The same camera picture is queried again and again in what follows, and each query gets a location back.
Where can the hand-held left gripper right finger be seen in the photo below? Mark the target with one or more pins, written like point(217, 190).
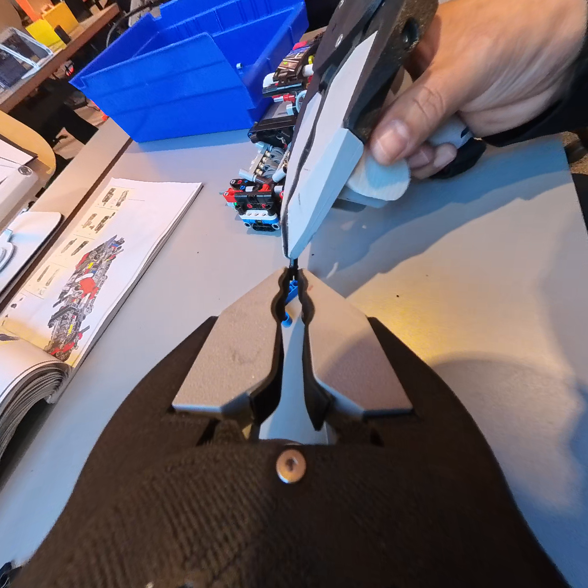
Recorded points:
point(358, 367)

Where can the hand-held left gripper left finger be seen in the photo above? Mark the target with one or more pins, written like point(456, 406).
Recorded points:
point(229, 363)

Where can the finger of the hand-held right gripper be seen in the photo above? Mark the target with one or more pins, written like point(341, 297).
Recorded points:
point(330, 151)
point(298, 147)

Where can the brick car chassis model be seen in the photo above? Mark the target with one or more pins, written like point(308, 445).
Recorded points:
point(262, 197)

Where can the blue angled beam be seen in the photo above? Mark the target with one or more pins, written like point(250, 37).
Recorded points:
point(290, 298)

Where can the black connector pin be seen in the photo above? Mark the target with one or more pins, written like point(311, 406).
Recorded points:
point(293, 265)

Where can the blue storage bin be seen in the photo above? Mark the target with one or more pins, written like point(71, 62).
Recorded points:
point(183, 82)

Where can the person's right forearm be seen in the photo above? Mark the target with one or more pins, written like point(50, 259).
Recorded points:
point(556, 124)

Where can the person's right hand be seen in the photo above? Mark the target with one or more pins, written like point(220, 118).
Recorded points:
point(496, 59)

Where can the building instruction booklet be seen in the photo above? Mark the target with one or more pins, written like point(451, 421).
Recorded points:
point(138, 220)

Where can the red orange plastic object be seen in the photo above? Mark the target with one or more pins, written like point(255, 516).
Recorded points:
point(104, 115)

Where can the brown wooden table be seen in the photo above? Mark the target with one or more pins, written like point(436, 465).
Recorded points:
point(87, 27)

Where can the yellow storage bin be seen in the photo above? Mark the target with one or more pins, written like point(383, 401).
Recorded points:
point(50, 20)

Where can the printed instruction sheet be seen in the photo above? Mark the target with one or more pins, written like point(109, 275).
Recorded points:
point(11, 165)

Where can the clear acrylic sign holder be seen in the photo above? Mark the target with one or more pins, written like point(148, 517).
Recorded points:
point(20, 55)

